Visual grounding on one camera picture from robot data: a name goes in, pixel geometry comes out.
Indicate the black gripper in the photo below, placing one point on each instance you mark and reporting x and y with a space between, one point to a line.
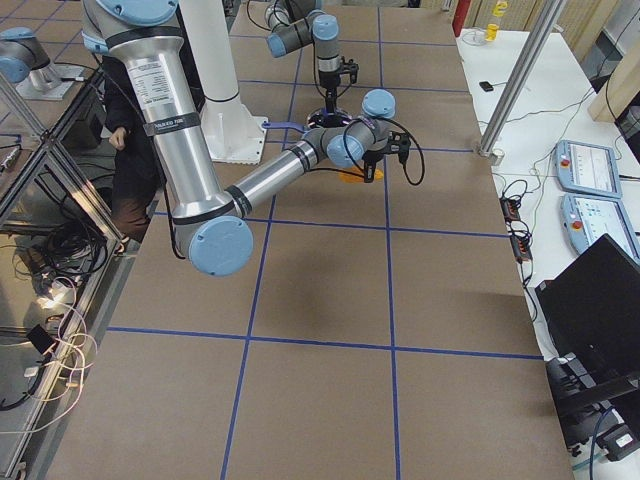
370 161
329 93

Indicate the yellow corn cob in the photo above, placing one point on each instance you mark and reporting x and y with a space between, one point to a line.
353 176

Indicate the glass lid purple knob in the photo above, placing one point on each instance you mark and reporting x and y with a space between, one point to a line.
322 118

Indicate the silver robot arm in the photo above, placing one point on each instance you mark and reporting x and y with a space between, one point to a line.
294 25
178 58

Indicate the small black device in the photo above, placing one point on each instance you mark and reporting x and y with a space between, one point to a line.
486 86

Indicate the yellow bottle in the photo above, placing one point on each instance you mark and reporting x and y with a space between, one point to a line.
496 16

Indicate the teach pendant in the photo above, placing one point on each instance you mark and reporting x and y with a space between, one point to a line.
587 168
586 218

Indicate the person in black hoodie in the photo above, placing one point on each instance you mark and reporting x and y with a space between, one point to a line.
136 177

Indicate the black laptop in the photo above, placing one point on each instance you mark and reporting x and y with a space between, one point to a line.
592 310

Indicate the dark blue saucepan purple handle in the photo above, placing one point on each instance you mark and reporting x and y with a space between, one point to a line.
288 126

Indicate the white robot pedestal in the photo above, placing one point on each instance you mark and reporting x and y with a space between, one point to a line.
232 133

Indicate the aluminium frame post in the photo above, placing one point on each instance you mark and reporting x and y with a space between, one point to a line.
532 48

